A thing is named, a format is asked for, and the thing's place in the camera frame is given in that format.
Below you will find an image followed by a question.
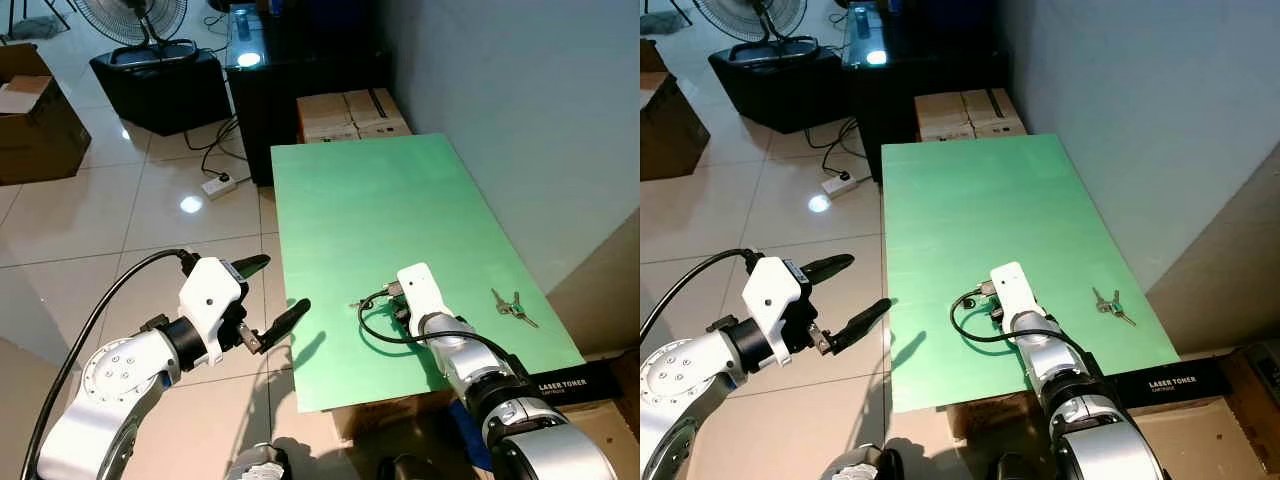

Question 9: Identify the large open cardboard box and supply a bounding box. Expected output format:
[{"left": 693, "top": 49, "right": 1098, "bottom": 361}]
[
  {"left": 640, "top": 38, "right": 713, "bottom": 181},
  {"left": 0, "top": 42, "right": 93, "bottom": 186}
]

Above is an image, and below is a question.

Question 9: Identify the black laser toner box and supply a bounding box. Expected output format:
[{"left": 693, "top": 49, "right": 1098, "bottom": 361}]
[
  {"left": 1110, "top": 357, "right": 1231, "bottom": 409},
  {"left": 535, "top": 358, "right": 626, "bottom": 406}
]

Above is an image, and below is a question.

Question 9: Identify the black pedestal fan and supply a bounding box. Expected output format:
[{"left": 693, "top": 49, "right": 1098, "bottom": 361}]
[
  {"left": 693, "top": 0, "right": 816, "bottom": 69},
  {"left": 72, "top": 0, "right": 199, "bottom": 69}
]

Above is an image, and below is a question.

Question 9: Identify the green corrugated plastic sheet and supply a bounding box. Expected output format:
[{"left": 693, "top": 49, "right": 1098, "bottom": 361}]
[
  {"left": 880, "top": 132, "right": 1183, "bottom": 414},
  {"left": 270, "top": 133, "right": 587, "bottom": 414}
]

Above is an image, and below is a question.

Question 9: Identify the brown cardboard support box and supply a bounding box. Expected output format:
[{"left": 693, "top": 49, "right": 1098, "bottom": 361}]
[
  {"left": 945, "top": 392, "right": 1051, "bottom": 441},
  {"left": 330, "top": 390, "right": 461, "bottom": 441}
]

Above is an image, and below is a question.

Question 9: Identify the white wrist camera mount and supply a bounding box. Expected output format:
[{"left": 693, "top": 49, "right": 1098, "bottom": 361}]
[
  {"left": 396, "top": 262, "right": 451, "bottom": 336},
  {"left": 178, "top": 256, "right": 249, "bottom": 366},
  {"left": 990, "top": 262, "right": 1043, "bottom": 336},
  {"left": 742, "top": 256, "right": 813, "bottom": 366}
]

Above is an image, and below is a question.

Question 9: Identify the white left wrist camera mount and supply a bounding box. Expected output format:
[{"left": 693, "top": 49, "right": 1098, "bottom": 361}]
[
  {"left": 178, "top": 256, "right": 249, "bottom": 366},
  {"left": 742, "top": 256, "right": 813, "bottom": 366}
]

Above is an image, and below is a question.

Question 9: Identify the low black box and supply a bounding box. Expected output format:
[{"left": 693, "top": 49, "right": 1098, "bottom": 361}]
[
  {"left": 90, "top": 45, "right": 233, "bottom": 138},
  {"left": 708, "top": 45, "right": 851, "bottom": 136}
]

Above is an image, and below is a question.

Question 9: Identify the black cabinet with glass top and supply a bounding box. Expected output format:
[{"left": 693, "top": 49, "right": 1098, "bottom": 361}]
[
  {"left": 845, "top": 0, "right": 1011, "bottom": 183},
  {"left": 225, "top": 0, "right": 393, "bottom": 186}
]

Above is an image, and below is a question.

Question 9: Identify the cardboard box with black stripe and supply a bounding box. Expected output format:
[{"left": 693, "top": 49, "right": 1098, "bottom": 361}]
[
  {"left": 343, "top": 87, "right": 413, "bottom": 141},
  {"left": 960, "top": 87, "right": 1029, "bottom": 141}
]

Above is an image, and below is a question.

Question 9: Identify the brown cardboard carton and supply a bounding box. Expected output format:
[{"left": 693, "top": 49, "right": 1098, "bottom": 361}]
[
  {"left": 610, "top": 345, "right": 641, "bottom": 441},
  {"left": 1220, "top": 345, "right": 1280, "bottom": 446}
]

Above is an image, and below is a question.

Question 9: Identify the left robot leg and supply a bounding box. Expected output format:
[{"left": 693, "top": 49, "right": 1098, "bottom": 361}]
[
  {"left": 822, "top": 445, "right": 901, "bottom": 480},
  {"left": 225, "top": 443, "right": 293, "bottom": 480}
]

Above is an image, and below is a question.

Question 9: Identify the plain closed cardboard box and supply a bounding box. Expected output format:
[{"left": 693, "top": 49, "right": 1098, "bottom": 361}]
[
  {"left": 915, "top": 92, "right": 976, "bottom": 143},
  {"left": 297, "top": 92, "right": 363, "bottom": 144}
]

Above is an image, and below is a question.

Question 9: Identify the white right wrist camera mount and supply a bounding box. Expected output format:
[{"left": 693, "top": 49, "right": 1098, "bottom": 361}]
[
  {"left": 990, "top": 262, "right": 1043, "bottom": 336},
  {"left": 396, "top": 262, "right": 451, "bottom": 336}
]

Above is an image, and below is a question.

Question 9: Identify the blue cloth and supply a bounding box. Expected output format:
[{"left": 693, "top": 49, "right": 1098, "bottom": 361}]
[{"left": 450, "top": 400, "right": 493, "bottom": 471}]

